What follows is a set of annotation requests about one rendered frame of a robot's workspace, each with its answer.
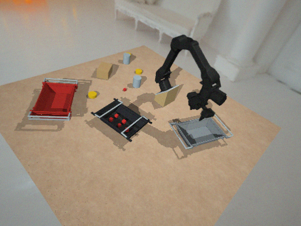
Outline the red plastic tray with grey wire bars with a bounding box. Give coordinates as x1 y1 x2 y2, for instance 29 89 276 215
28 78 78 118

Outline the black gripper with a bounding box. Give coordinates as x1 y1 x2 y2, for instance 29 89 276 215
186 92 215 121

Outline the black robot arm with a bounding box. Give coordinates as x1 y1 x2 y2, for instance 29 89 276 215
155 35 227 110

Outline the grey cylinder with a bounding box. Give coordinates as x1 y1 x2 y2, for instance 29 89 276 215
133 76 142 88
123 53 131 65

